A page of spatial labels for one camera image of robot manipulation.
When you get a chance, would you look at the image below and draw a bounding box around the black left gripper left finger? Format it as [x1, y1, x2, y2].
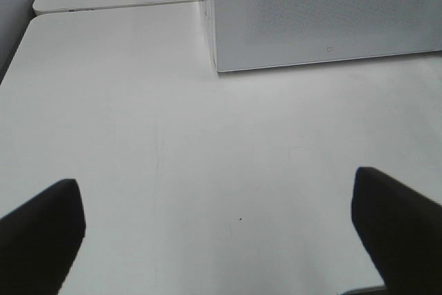
[1, 179, 86, 294]

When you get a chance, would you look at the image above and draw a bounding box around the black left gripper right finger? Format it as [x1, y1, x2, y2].
[351, 166, 441, 294]

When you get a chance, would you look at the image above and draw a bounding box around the white microwave door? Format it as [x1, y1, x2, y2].
[207, 0, 441, 72]

